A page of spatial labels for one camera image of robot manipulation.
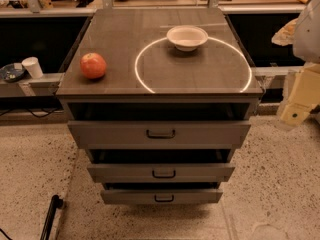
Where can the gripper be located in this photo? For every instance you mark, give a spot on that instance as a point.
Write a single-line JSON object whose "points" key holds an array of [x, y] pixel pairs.
{"points": [[308, 34]]}

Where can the grey drawer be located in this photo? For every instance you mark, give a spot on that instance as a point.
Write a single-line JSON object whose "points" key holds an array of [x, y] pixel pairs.
{"points": [[179, 196], [159, 134], [160, 173]]}

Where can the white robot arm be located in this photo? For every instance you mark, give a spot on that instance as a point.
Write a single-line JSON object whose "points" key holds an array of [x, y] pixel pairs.
{"points": [[306, 45]]}

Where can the grey drawer cabinet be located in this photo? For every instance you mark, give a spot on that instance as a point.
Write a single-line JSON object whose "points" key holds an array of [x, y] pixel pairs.
{"points": [[148, 79]]}

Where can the white bowl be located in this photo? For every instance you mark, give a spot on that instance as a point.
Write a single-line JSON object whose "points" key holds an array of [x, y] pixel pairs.
{"points": [[187, 38]]}

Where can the red apple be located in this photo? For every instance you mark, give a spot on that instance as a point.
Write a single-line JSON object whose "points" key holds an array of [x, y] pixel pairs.
{"points": [[93, 66]]}

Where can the black bar on floor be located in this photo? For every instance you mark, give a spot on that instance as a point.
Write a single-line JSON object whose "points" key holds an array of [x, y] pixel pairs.
{"points": [[55, 203]]}

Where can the white paper cup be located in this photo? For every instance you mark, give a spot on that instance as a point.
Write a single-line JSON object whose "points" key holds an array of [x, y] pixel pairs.
{"points": [[33, 67]]}

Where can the dark blue plate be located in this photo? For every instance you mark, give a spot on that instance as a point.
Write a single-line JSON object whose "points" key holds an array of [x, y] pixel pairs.
{"points": [[12, 72]]}

